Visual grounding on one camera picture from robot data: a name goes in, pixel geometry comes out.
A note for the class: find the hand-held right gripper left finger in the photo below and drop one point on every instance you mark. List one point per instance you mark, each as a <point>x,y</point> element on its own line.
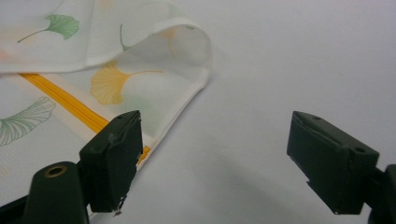
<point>109,161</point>

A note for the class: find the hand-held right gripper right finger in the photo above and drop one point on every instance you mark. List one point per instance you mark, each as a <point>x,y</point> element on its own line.
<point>333,161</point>

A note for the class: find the white leaf-print mesh laundry bag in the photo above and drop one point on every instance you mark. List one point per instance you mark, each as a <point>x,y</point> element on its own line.
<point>140,87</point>

